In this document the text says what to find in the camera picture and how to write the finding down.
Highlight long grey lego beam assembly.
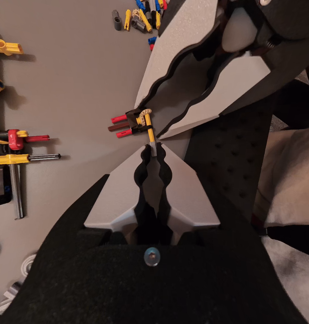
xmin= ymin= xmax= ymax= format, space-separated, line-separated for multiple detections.
xmin=0 ymin=39 xmax=62 ymax=220

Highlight grey lego wheel hub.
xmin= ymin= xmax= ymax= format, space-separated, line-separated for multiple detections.
xmin=20 ymin=253 xmax=38 ymax=277

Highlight black lanyard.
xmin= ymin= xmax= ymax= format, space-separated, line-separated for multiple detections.
xmin=261 ymin=224 xmax=309 ymax=257

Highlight pile of dark grey beams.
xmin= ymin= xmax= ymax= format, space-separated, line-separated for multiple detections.
xmin=0 ymin=281 xmax=23 ymax=313

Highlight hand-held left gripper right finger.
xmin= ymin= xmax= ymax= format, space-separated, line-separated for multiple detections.
xmin=156 ymin=142 xmax=221 ymax=245

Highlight person's white shirt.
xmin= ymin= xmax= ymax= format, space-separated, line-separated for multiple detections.
xmin=253 ymin=124 xmax=309 ymax=324

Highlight pile of small lego pins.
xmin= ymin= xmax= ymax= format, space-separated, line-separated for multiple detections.
xmin=111 ymin=0 xmax=169 ymax=51

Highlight black lego fork red pins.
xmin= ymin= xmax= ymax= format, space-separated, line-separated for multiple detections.
xmin=111 ymin=109 xmax=153 ymax=139

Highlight brown lego axle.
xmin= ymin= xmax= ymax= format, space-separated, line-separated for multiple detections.
xmin=108 ymin=123 xmax=131 ymax=132

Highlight black foam pad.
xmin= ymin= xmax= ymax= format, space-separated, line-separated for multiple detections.
xmin=184 ymin=95 xmax=275 ymax=224

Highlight short yellow lego axle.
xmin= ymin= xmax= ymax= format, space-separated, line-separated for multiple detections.
xmin=146 ymin=114 xmax=156 ymax=143

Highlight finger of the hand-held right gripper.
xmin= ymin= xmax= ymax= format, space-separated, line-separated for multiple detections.
xmin=157 ymin=52 xmax=272 ymax=140
xmin=134 ymin=0 xmax=224 ymax=110

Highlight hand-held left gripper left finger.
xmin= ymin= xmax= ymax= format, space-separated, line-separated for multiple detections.
xmin=83 ymin=145 xmax=157 ymax=245

